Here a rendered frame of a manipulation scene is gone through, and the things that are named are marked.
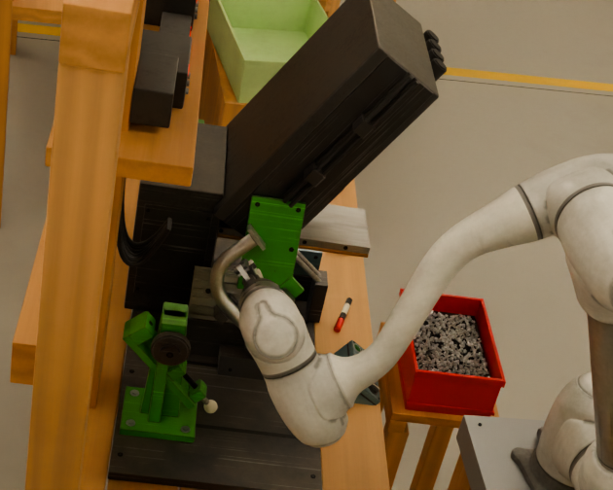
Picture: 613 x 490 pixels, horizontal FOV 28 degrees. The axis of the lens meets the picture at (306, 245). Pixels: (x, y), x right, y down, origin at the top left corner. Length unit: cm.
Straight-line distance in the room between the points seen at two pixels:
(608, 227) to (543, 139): 410
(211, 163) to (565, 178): 95
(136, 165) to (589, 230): 76
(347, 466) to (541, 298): 242
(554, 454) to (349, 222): 72
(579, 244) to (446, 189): 343
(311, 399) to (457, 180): 344
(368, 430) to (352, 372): 53
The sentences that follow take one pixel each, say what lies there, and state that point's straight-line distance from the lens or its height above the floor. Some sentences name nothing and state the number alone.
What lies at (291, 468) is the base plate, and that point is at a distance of 248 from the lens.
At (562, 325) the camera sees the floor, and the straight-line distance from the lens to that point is 473.
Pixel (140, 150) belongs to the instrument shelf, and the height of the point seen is 154.
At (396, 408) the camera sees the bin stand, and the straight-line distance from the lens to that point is 284.
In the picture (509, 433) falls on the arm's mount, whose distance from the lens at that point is 269.
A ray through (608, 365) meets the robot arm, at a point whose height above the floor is 144.
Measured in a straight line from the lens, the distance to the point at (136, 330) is 236.
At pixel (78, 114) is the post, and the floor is 178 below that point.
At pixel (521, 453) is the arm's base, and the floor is 94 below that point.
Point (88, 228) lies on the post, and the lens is 182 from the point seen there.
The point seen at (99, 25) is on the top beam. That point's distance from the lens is 165.
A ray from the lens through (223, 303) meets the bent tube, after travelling 259.
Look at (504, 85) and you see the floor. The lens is 644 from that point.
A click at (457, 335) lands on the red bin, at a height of 87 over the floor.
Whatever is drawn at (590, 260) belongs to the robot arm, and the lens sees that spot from 190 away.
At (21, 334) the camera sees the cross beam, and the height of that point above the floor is 127.
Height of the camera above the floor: 262
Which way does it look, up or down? 33 degrees down
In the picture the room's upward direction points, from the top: 13 degrees clockwise
